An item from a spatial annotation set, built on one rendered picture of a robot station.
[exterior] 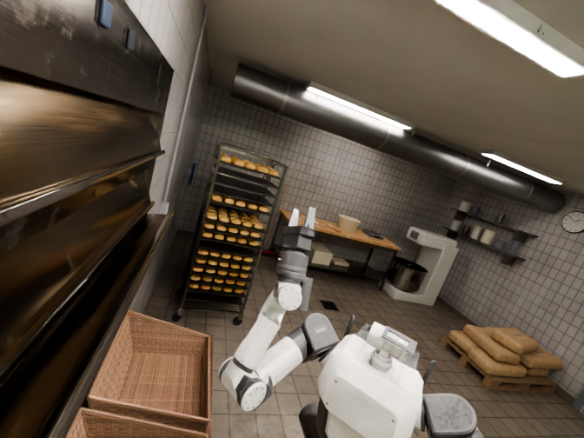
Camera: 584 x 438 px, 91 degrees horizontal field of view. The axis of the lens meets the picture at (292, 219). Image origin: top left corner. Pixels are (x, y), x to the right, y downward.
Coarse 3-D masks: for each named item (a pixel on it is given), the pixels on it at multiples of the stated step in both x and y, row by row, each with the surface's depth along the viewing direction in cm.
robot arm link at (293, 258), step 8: (288, 232) 85; (296, 232) 82; (304, 232) 80; (312, 232) 81; (288, 240) 85; (296, 240) 81; (304, 240) 81; (288, 248) 82; (296, 248) 81; (304, 248) 81; (280, 256) 82; (288, 256) 80; (296, 256) 80; (304, 256) 81; (280, 264) 81; (288, 264) 80; (296, 264) 80; (304, 264) 81
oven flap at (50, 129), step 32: (0, 96) 38; (32, 96) 44; (64, 96) 54; (96, 96) 69; (0, 128) 37; (32, 128) 44; (64, 128) 53; (96, 128) 67; (128, 128) 91; (0, 160) 37; (32, 160) 43; (64, 160) 52; (96, 160) 65; (128, 160) 87; (0, 192) 36; (32, 192) 42; (64, 192) 47; (0, 224) 33
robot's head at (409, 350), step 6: (384, 330) 79; (390, 330) 79; (384, 336) 78; (402, 336) 78; (396, 342) 77; (408, 342) 77; (414, 342) 76; (402, 348) 76; (408, 348) 75; (414, 348) 75; (408, 354) 77; (402, 360) 77; (408, 360) 77
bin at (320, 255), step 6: (312, 246) 513; (318, 246) 525; (324, 246) 538; (312, 252) 504; (318, 252) 497; (324, 252) 501; (330, 252) 512; (312, 258) 499; (318, 258) 501; (324, 258) 504; (330, 258) 508; (324, 264) 508
